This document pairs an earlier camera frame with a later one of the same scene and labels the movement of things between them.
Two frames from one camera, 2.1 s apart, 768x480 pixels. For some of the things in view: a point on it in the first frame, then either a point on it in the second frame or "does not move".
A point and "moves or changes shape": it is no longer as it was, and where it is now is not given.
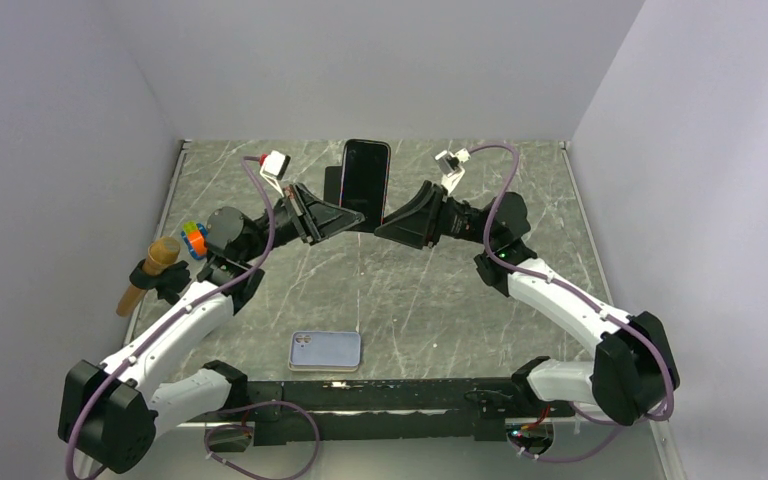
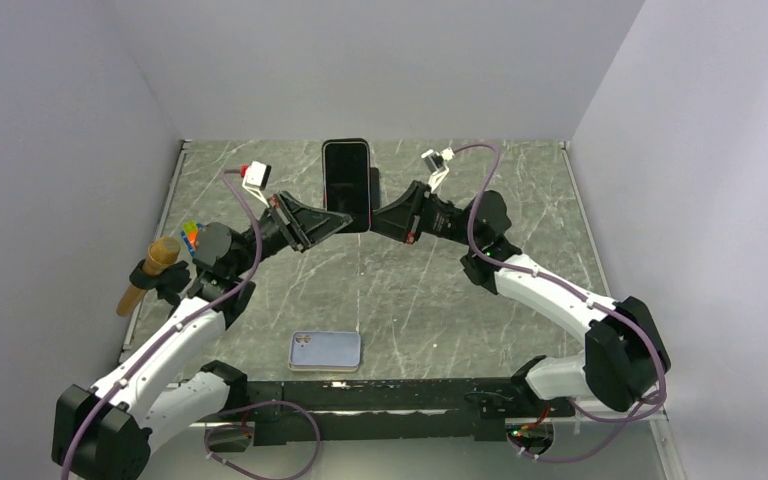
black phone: [364, 181] moves or changes shape
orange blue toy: [194, 235] does not move
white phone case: [310, 368] does not move
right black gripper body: [458, 221] does not move
